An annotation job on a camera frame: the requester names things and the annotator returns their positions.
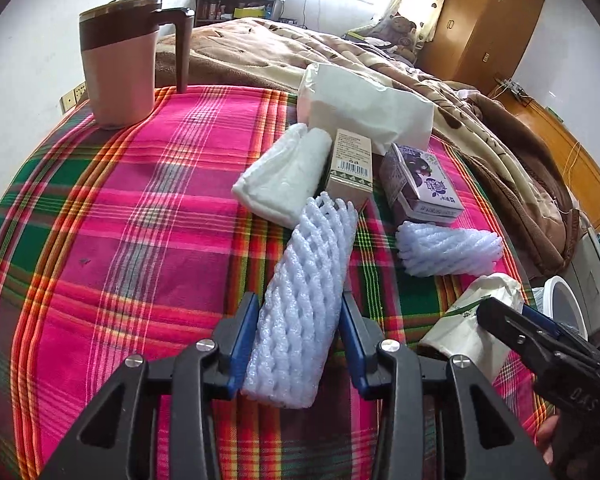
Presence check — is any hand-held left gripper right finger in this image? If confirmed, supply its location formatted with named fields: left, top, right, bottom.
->
left=338, top=292, right=557, bottom=480

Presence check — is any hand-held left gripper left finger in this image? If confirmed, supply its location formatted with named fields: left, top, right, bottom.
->
left=39, top=292, right=261, bottom=480

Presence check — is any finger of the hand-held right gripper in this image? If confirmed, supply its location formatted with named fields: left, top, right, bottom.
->
left=476, top=296, right=573, bottom=368
left=521, top=304, right=588, bottom=348

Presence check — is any white rimmed trash bin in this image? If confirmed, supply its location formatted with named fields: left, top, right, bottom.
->
left=530, top=275, right=591, bottom=343

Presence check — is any white paper bag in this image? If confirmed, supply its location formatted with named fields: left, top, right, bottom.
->
left=418, top=272, right=526, bottom=386

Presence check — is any white foam fruit net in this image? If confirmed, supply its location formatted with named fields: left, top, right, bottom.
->
left=395, top=220, right=504, bottom=278
left=240, top=191, right=359, bottom=409

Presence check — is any person's right hand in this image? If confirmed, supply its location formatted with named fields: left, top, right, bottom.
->
left=535, top=411, right=562, bottom=467

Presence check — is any grey bedside cabinet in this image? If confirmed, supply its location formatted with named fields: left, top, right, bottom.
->
left=562, top=212, right=600, bottom=341

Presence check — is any pink green plaid cloth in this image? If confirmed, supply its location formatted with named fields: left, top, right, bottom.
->
left=0, top=84, right=556, bottom=480

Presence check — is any purple drink carton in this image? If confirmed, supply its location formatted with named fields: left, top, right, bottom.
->
left=379, top=143, right=466, bottom=226

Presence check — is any wooden headboard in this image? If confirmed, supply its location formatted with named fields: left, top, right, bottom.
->
left=487, top=80, right=600, bottom=233

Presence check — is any folded white tissue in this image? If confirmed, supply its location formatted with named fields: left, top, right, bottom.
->
left=231, top=122, right=334, bottom=230

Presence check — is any beige cardboard box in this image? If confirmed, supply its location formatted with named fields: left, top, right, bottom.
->
left=325, top=128, right=374, bottom=212

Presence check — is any brown patterned blanket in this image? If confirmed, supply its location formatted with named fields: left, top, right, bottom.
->
left=152, top=16, right=583, bottom=281

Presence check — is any white tissue pack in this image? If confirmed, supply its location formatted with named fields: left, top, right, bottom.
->
left=296, top=62, right=436, bottom=155

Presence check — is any wooden wardrobe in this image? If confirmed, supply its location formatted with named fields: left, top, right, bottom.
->
left=415, top=0, right=546, bottom=96

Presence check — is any pink mug with brown lid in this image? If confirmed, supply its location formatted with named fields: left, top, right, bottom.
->
left=78, top=0, right=196, bottom=131

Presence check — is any brown teddy bear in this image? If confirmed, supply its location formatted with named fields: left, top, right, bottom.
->
left=377, top=15, right=421, bottom=63

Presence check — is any cluttered storage shelf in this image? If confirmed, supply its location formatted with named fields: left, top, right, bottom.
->
left=195, top=0, right=286, bottom=26

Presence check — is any wall socket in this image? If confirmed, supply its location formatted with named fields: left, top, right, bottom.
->
left=60, top=80, right=88, bottom=112

